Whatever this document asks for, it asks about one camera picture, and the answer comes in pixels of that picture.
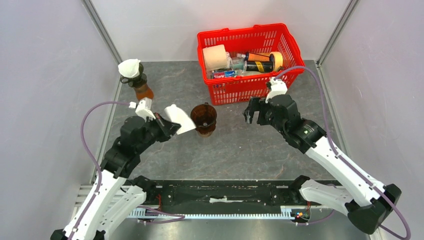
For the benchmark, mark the green transparent dripper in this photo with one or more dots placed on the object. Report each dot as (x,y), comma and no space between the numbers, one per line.
(133,78)

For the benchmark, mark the orange glass flask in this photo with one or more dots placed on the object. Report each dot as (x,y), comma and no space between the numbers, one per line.
(143,91)

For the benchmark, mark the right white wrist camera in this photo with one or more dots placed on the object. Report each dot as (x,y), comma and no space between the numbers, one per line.
(276,87)

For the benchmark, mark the brown transparent dripper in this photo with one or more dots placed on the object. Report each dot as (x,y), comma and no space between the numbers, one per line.
(204,117)

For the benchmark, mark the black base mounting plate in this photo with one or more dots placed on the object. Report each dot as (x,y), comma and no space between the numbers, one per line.
(222,196)

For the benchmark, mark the beige paper roll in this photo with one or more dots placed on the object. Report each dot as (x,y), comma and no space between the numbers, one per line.
(215,57)

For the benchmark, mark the black orange cylinder can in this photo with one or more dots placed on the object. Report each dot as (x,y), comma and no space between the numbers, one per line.
(258,62)

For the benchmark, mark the clear plastic bottle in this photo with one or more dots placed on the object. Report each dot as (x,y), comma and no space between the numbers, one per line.
(237,63)

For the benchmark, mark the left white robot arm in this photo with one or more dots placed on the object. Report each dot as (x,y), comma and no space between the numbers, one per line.
(96,219)

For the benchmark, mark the white cable duct strip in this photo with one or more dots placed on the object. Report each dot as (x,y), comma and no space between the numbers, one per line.
(285,214)

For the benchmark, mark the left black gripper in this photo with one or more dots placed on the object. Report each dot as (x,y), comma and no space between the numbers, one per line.
(169,129)

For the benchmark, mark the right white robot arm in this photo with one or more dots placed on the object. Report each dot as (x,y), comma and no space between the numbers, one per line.
(366,201)

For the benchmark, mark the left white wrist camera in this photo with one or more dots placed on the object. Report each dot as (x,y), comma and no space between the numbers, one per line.
(143,109)

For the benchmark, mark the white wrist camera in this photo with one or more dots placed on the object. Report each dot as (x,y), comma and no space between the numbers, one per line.
(276,87)
(143,109)

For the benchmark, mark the white paper coffee filter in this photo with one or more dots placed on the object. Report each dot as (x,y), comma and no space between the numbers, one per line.
(129,68)

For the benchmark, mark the yellow masking tape roll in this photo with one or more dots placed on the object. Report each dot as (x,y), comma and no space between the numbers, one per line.
(276,58)

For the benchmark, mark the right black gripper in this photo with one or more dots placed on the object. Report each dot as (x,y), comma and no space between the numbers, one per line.
(255,104)

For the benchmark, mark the red plastic basket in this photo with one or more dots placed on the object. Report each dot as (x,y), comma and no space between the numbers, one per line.
(257,39)

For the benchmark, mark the small glass beaker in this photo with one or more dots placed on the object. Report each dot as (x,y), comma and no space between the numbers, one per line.
(205,134)

